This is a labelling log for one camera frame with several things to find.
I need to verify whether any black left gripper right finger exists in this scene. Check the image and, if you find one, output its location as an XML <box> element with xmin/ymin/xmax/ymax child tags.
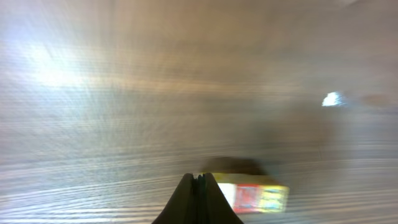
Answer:
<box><xmin>197</xmin><ymin>173</ymin><xmax>243</xmax><ymax>224</ymax></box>

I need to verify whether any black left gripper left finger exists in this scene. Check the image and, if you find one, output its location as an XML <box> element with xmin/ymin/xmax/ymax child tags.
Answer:
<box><xmin>152</xmin><ymin>173</ymin><xmax>198</xmax><ymax>224</ymax></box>

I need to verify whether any red M wooden block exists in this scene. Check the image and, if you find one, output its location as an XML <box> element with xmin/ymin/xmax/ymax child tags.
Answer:
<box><xmin>233</xmin><ymin>179</ymin><xmax>261</xmax><ymax>214</ymax></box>

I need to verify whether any yellow K wooden block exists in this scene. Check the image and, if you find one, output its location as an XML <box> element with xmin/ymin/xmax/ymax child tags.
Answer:
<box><xmin>257</xmin><ymin>177</ymin><xmax>290</xmax><ymax>213</ymax></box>

